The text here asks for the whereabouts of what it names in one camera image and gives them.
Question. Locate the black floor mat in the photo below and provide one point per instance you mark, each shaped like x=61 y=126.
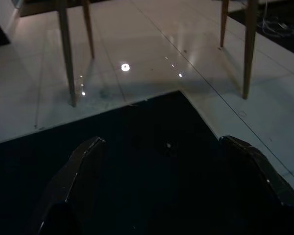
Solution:
x=137 y=171

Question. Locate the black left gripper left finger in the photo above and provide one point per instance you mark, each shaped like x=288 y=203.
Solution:
x=73 y=176

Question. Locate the light wooden table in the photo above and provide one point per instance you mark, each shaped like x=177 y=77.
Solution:
x=67 y=49

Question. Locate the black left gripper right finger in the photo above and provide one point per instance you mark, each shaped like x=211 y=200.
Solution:
x=257 y=171

